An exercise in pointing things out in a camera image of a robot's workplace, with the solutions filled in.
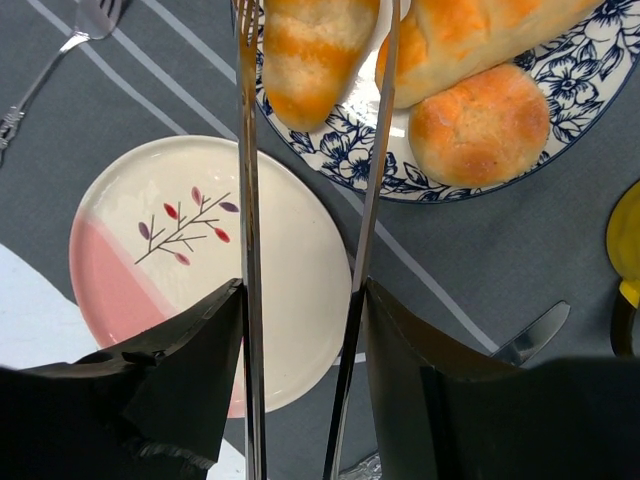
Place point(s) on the croissant shaped bread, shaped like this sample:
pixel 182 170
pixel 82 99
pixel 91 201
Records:
pixel 442 42

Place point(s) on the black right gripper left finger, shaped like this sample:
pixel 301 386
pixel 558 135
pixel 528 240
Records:
pixel 151 407

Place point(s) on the metal serving tongs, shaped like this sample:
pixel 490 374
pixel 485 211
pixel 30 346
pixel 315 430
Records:
pixel 245 24

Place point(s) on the pink and cream plate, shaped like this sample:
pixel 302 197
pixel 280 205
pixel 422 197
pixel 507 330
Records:
pixel 159 229

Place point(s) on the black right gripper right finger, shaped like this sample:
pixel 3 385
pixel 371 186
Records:
pixel 445 411

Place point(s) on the silver fork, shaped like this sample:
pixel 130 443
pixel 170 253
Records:
pixel 93 21

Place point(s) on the silver table knife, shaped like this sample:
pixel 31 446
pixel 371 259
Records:
pixel 521 348

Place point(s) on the grey striped cloth placemat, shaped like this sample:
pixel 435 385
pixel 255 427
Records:
pixel 480 270

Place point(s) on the yellow mug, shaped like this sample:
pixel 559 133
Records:
pixel 622 245

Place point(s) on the round bread bun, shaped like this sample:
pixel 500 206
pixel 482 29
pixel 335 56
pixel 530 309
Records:
pixel 485 130

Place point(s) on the long bread roll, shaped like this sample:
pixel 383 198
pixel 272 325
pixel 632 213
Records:
pixel 311 51

